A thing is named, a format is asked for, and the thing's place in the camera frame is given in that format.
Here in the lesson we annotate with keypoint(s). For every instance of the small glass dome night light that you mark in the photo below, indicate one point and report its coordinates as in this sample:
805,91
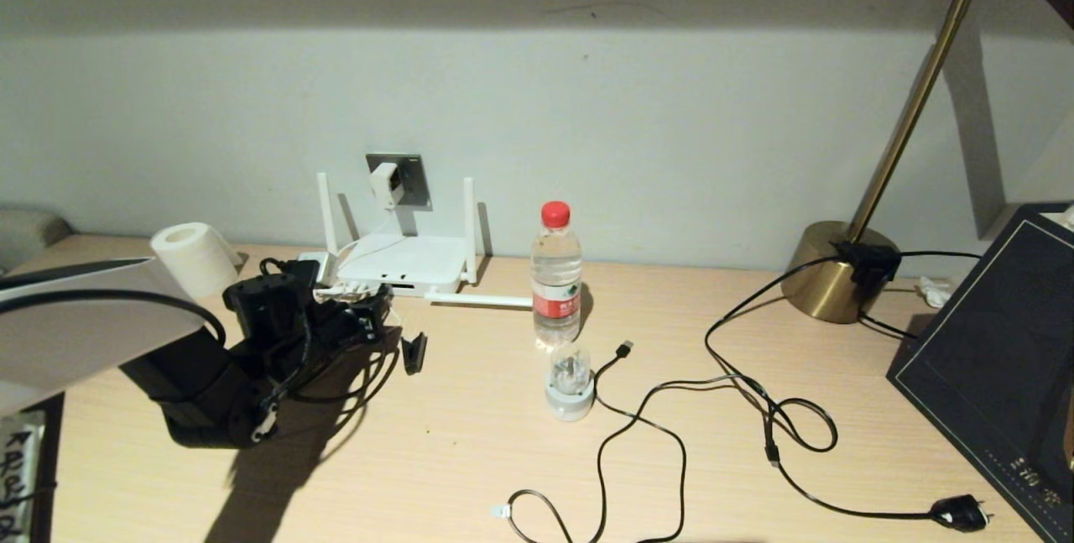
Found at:
569,400

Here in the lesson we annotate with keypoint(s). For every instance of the white power adapter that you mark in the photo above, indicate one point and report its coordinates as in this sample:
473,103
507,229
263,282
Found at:
382,190

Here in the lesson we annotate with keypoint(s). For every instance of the grey wall socket plate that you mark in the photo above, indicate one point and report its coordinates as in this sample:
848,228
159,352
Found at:
415,182

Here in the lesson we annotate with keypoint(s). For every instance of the black lamp switch box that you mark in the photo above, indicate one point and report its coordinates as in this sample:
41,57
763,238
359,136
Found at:
873,262

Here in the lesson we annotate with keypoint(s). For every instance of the white router with antennas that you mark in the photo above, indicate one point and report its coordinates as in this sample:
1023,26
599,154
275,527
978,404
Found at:
411,262

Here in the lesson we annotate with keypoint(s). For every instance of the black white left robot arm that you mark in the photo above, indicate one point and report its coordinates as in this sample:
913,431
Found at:
84,333

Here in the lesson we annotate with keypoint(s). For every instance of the clear water bottle red cap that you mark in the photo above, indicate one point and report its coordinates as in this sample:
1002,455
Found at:
556,274

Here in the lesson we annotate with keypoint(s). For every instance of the crumpled white tissue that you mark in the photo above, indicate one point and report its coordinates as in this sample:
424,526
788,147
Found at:
933,291

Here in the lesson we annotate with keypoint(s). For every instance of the white toilet paper roll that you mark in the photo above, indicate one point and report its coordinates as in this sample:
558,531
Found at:
197,262

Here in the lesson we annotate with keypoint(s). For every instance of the brass desk lamp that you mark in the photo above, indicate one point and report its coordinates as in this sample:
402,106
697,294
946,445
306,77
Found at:
826,283

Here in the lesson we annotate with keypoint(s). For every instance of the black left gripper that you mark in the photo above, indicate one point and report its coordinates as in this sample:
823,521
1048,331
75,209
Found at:
344,329

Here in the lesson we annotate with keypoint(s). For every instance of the small black clip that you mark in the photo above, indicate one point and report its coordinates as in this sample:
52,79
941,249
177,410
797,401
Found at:
414,356

